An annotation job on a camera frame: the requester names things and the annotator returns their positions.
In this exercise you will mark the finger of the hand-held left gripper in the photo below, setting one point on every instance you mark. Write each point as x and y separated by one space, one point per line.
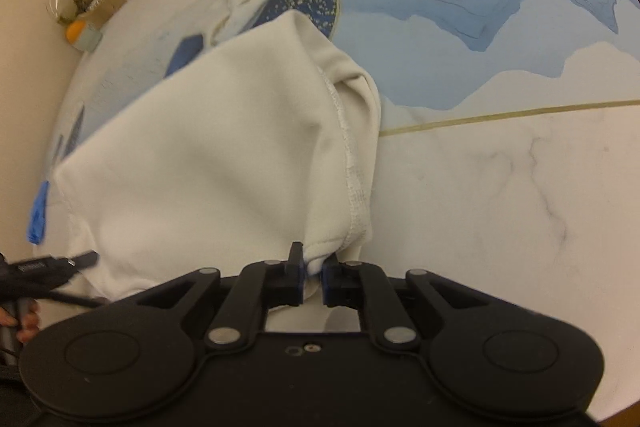
75 298
85 260

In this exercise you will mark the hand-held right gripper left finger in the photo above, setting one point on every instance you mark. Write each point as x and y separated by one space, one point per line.
292 282

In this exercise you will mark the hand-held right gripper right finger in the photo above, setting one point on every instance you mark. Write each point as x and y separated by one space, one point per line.
332 287

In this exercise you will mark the white printed sweatshirt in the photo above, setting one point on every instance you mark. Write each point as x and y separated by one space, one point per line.
200 157

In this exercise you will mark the person's left hand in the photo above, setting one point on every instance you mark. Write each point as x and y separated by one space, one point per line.
30 322

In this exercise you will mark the blue tape piece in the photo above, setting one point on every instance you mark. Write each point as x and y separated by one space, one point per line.
37 217

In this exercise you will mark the pale green bowl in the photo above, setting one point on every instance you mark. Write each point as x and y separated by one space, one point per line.
91 41

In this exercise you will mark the orange fruit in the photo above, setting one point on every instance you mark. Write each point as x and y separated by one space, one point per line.
75 32

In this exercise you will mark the cardboard box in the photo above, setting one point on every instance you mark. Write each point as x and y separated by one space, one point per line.
107 7

